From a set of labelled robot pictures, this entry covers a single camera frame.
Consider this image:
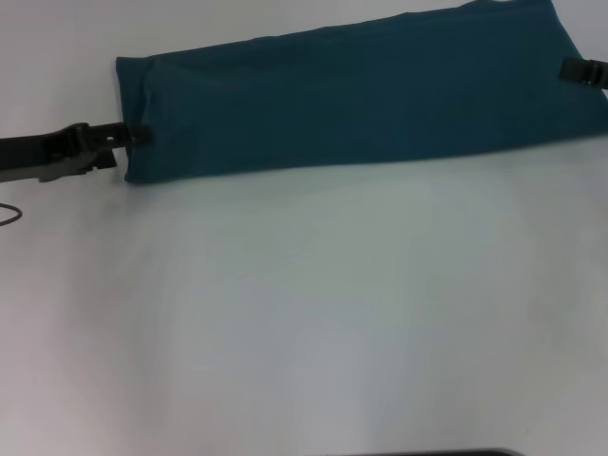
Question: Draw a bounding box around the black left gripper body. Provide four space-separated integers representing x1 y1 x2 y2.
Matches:
0 122 96 184

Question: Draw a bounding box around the teal t-shirt with beige letters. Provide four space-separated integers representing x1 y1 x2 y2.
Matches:
115 0 608 187

